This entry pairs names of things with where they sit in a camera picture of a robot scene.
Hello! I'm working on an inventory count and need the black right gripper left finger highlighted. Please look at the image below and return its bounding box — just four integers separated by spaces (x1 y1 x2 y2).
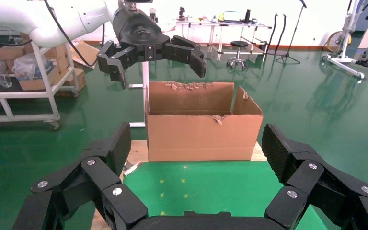
12 122 148 230

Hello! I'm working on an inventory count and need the black round stool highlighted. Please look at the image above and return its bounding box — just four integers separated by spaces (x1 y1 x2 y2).
227 40 250 70

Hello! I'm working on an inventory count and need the thick black sleeved cable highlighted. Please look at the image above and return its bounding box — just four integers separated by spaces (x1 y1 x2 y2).
44 0 106 68

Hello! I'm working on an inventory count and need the black curved tube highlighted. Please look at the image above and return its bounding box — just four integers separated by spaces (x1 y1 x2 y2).
264 13 279 56
274 13 288 56

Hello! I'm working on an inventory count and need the cardboard box with print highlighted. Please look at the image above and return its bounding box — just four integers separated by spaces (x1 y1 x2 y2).
55 68 87 97

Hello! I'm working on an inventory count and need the plywood board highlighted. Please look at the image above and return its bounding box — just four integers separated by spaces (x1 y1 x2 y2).
90 139 267 230

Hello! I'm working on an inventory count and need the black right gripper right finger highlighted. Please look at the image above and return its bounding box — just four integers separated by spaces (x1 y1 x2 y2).
262 124 368 230

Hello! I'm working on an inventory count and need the white floor stand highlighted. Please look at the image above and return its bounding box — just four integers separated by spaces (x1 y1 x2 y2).
322 0 366 80

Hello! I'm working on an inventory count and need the white wheeled shelf cart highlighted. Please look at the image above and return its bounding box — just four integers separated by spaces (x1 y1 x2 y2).
0 25 80 131

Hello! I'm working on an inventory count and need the clear plastic bag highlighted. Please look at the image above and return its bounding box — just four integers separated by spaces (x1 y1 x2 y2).
12 52 56 80

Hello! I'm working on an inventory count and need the metal clamp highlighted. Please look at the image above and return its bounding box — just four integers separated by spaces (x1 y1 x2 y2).
123 161 142 176

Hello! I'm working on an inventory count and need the white tube frame table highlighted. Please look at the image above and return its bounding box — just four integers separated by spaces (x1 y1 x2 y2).
174 17 272 62

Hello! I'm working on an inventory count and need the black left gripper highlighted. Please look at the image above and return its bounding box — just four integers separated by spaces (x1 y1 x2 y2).
96 4 207 90

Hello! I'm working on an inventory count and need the large open cardboard carton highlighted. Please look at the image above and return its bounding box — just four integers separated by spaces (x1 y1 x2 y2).
144 80 264 162

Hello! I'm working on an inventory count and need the yellow round fan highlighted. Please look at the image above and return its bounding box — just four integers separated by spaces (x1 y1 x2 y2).
326 30 353 53

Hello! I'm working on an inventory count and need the clear plastic bottle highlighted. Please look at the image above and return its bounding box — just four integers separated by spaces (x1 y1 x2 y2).
0 73 13 88

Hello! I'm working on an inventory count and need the large stacked cardboard box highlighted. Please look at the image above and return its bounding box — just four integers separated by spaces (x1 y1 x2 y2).
23 43 67 58

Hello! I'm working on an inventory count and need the low wide cardboard box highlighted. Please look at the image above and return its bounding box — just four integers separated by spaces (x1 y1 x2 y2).
19 65 61 91

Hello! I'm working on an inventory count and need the flat folded cardboard sheet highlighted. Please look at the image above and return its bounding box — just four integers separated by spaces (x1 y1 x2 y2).
71 39 101 70

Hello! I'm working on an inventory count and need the thin black cable yellow tag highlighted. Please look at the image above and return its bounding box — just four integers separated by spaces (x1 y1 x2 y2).
0 38 33 47

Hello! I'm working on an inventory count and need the black tripod stand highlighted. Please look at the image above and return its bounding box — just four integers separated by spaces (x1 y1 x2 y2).
274 0 309 65

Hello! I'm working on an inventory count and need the small brown cardboard box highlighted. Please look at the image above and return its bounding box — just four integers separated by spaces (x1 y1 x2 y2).
0 45 26 61

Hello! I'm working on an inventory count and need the white standing desk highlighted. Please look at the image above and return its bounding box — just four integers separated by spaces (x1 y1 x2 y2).
128 62 150 128

